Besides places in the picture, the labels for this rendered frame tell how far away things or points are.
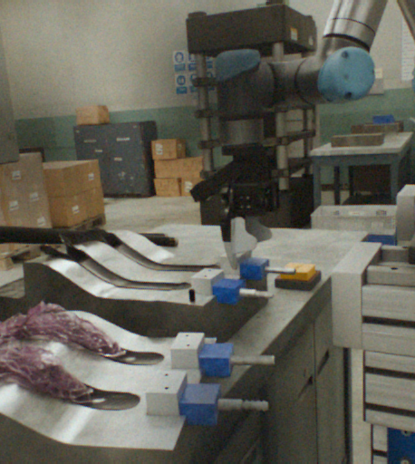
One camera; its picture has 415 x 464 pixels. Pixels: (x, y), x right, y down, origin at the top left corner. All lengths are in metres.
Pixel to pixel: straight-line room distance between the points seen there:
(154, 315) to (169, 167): 6.98
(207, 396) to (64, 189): 4.97
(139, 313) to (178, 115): 7.29
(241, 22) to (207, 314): 4.24
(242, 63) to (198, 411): 0.54
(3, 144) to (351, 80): 1.11
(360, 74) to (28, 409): 0.61
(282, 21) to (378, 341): 4.33
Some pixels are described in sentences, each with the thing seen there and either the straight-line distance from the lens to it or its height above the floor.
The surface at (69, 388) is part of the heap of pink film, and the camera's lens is 0.65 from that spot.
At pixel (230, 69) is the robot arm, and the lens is 0.88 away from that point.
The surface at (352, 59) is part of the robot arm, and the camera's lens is 0.81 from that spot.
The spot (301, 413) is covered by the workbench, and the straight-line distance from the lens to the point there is 1.33.
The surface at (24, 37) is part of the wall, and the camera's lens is 9.73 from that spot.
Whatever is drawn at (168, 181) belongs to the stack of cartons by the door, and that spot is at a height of 0.23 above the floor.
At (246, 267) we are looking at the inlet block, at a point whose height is 0.90.
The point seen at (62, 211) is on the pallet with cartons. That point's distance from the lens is 5.57.
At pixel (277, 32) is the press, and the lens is 4.82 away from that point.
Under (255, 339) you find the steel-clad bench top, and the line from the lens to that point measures 0.90.
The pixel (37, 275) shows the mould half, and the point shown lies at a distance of 1.01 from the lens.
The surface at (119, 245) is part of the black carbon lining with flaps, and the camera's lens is 1.11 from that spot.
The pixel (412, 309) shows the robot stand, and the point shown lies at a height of 0.96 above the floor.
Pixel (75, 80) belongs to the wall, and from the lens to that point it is 9.07.
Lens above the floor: 1.17
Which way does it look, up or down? 13 degrees down
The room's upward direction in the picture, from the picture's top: 4 degrees counter-clockwise
